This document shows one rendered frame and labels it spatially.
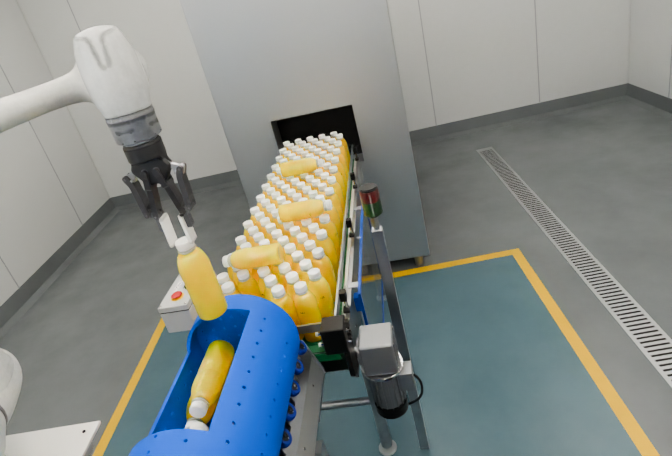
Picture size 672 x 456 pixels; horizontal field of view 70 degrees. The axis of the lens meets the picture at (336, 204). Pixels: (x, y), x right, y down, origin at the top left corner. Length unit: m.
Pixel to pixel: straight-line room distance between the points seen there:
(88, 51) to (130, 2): 4.70
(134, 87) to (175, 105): 4.74
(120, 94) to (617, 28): 5.54
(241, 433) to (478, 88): 4.98
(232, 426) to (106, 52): 0.71
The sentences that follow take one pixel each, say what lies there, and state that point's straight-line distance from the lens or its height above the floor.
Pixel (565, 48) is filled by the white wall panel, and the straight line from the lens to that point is 5.85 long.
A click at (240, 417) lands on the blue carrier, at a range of 1.02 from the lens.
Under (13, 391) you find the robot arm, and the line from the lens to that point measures 1.51.
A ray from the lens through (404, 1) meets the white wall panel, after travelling 5.33.
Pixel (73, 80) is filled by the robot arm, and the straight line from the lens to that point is 1.13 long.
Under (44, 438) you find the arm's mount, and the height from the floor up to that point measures 1.01.
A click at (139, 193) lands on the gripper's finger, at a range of 1.06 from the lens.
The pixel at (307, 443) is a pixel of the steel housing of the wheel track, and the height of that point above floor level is 0.87.
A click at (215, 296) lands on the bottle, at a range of 1.13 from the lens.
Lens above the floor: 1.89
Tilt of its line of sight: 25 degrees down
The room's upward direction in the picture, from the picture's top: 14 degrees counter-clockwise
